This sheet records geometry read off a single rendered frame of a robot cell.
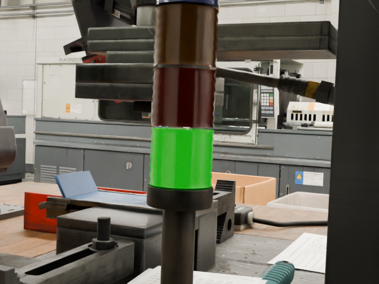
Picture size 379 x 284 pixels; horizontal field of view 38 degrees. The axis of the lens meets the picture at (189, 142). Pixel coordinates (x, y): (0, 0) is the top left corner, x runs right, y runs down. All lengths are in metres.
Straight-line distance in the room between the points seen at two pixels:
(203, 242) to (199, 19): 0.40
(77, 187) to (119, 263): 0.21
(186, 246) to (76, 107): 6.05
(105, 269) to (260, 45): 0.25
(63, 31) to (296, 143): 5.05
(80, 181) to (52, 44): 8.57
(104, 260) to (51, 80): 6.18
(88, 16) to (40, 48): 8.60
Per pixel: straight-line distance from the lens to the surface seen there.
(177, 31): 0.31
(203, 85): 0.31
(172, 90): 0.31
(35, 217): 0.90
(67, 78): 6.46
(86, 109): 6.28
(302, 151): 5.16
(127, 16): 0.76
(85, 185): 0.70
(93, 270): 0.45
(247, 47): 0.54
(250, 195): 2.95
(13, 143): 0.96
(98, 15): 0.79
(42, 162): 6.66
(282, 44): 0.53
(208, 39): 0.32
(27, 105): 9.51
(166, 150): 0.31
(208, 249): 0.68
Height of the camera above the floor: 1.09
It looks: 3 degrees down
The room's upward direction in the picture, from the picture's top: 2 degrees clockwise
